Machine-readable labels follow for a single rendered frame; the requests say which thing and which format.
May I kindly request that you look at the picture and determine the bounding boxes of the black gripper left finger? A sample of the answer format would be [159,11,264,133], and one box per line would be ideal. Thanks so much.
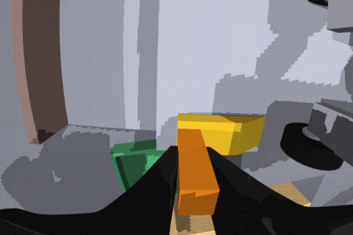
[0,145,179,235]

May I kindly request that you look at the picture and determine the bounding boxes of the green wheeled trolley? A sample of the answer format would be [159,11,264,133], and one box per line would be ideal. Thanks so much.
[280,0,353,171]

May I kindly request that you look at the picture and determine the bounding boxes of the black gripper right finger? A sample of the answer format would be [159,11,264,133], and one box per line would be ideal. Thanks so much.
[206,147,353,235]

